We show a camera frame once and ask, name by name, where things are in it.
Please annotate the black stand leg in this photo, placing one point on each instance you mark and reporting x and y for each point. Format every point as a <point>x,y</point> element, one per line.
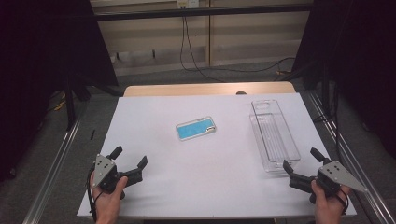
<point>325,90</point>
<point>70,102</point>

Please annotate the black curtain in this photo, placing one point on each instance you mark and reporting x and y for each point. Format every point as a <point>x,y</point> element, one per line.
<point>361,62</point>
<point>37,62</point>

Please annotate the dark table grommet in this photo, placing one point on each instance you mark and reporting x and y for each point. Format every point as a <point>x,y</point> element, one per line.
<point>240,92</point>

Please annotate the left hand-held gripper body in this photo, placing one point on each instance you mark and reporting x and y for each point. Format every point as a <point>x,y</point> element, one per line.
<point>104,169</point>

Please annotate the small black floor object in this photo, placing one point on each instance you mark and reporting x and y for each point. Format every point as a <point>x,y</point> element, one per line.
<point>92,134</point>

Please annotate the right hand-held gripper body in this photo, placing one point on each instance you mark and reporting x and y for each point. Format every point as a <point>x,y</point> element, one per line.
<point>334,175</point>

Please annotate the clear plastic tray box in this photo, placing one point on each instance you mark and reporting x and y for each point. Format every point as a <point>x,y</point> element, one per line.
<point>274,137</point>

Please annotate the blue clear phone case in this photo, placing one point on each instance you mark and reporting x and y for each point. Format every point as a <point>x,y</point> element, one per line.
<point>194,129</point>

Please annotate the person's left hand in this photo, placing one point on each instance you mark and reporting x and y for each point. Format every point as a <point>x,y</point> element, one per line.
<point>107,205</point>

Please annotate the black horizontal bar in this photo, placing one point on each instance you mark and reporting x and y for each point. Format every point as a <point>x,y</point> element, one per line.
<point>193,13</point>

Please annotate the light wooden table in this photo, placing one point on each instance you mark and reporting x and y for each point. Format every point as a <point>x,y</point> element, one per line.
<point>193,89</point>

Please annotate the person's right hand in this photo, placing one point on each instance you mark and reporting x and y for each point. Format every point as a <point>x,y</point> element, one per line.
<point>328,208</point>

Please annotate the white wall outlet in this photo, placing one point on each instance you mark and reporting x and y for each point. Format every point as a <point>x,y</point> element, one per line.
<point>187,3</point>

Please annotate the white table cover board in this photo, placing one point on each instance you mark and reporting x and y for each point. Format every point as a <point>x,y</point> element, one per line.
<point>202,180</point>

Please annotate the metal floor rail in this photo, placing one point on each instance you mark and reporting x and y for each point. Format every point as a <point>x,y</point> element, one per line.
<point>53,174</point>
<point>358,168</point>

